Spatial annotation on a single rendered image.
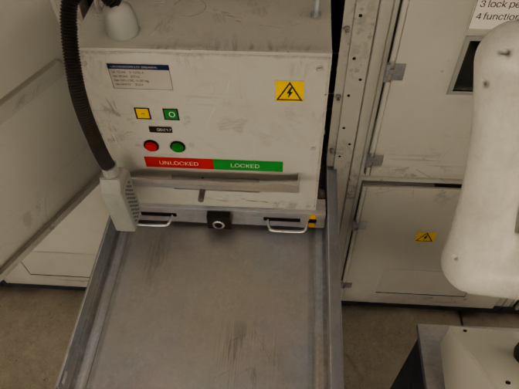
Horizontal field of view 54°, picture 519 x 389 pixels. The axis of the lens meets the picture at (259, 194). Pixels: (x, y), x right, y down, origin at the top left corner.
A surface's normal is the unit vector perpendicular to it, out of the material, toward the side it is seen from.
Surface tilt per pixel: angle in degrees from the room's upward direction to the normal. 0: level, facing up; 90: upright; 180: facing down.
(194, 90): 90
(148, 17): 0
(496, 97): 84
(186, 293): 0
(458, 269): 72
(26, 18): 90
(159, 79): 90
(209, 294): 0
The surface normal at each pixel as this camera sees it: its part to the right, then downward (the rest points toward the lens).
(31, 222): 0.86, 0.38
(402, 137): -0.07, 0.78
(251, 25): -0.02, -0.62
